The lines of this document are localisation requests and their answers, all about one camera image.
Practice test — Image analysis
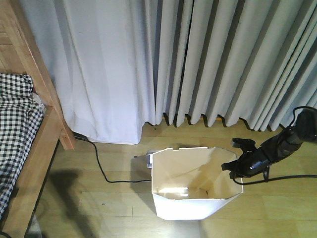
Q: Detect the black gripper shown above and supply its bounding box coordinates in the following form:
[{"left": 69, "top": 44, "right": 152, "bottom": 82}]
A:
[{"left": 221, "top": 151, "right": 271, "bottom": 178}]

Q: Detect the white plastic trash bin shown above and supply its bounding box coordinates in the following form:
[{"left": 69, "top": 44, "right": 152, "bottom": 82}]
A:
[{"left": 151, "top": 147, "right": 243, "bottom": 220}]

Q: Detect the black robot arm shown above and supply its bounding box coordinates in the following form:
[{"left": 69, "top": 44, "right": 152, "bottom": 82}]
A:
[{"left": 221, "top": 106, "right": 317, "bottom": 185}]

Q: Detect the floor power outlet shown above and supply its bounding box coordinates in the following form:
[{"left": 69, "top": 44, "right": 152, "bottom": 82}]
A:
[{"left": 131, "top": 150, "right": 158, "bottom": 169}]

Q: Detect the grey pleated curtain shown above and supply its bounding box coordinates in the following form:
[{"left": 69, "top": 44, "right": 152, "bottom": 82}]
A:
[{"left": 144, "top": 0, "right": 317, "bottom": 131}]

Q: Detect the white curtain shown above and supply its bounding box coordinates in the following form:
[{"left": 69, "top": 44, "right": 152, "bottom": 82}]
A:
[{"left": 20, "top": 0, "right": 155, "bottom": 144}]

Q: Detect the round grey rug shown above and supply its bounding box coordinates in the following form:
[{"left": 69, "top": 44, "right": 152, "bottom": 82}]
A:
[{"left": 25, "top": 216, "right": 44, "bottom": 238}]

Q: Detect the black white checkered bedding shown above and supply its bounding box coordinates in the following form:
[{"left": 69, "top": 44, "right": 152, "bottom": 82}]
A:
[{"left": 0, "top": 73, "right": 44, "bottom": 216}]

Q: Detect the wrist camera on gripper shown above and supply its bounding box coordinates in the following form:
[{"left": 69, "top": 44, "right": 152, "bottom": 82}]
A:
[{"left": 232, "top": 138, "right": 256, "bottom": 153}]

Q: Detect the black power cord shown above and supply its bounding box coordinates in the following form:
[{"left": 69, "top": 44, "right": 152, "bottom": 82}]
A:
[{"left": 73, "top": 132, "right": 152, "bottom": 183}]

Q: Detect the wooden bed frame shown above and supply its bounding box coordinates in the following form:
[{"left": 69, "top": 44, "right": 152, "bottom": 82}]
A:
[{"left": 0, "top": 0, "right": 75, "bottom": 238}]

